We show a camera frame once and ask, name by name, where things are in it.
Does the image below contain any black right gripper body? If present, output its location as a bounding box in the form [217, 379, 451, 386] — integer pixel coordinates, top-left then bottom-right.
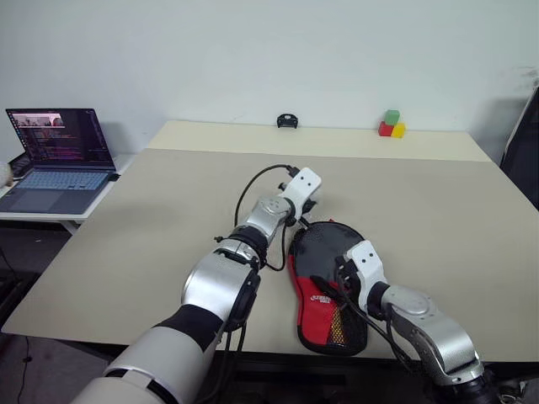
[335, 268, 360, 298]

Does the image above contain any black office chair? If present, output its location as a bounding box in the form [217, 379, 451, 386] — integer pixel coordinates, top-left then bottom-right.
[499, 86, 539, 211]

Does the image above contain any open dark laptop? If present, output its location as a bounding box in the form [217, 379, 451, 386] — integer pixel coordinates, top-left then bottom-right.
[0, 108, 118, 215]

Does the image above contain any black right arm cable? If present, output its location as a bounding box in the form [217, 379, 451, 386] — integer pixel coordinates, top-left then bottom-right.
[335, 257, 424, 375]

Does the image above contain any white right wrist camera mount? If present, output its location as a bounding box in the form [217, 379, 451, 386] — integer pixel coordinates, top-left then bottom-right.
[344, 240, 388, 313]

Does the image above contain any black red mesh paddle case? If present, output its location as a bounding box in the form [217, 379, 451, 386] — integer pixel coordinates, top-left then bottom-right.
[286, 218, 371, 358]

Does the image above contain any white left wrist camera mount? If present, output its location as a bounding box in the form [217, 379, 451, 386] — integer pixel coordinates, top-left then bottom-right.
[280, 167, 323, 221]

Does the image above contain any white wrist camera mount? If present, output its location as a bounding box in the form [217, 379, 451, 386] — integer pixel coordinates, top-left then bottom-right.
[280, 167, 323, 221]
[344, 240, 388, 313]

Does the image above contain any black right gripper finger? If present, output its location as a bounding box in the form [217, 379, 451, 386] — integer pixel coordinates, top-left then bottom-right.
[310, 274, 344, 302]

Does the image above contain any thin black floor cable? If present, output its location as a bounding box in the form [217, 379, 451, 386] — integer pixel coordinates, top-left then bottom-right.
[15, 334, 34, 404]

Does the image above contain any white side table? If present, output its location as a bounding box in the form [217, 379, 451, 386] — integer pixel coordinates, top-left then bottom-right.
[0, 153, 136, 236]

